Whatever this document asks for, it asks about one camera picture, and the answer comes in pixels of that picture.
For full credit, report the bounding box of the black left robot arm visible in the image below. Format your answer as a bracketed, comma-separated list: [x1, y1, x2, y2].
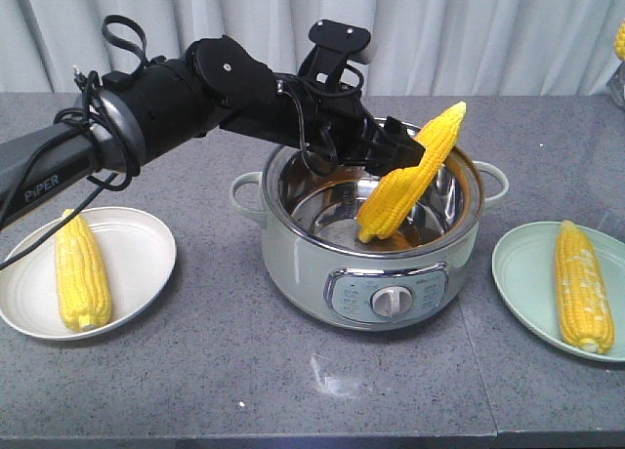
[1, 27, 425, 225]

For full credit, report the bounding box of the grey-green electric cooking pot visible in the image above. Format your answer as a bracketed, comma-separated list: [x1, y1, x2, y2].
[232, 146, 509, 331]

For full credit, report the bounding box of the grey pleated curtain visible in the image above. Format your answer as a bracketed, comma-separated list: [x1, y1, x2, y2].
[1, 0, 624, 96]

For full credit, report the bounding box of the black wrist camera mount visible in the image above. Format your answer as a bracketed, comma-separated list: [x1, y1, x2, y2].
[297, 20, 371, 92]

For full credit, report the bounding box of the beige round plate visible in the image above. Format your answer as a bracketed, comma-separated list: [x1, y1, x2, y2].
[1, 207, 177, 341]

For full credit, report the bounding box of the yellow corn cob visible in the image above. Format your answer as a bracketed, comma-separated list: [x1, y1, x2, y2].
[356, 102, 467, 243]
[554, 220, 615, 354]
[613, 20, 625, 61]
[55, 215, 112, 332]

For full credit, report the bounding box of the mint green round plate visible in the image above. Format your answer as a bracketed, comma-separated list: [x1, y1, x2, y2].
[491, 222, 624, 364]

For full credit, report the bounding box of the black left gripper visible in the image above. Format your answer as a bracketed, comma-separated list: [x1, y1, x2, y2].
[221, 74, 426, 177]

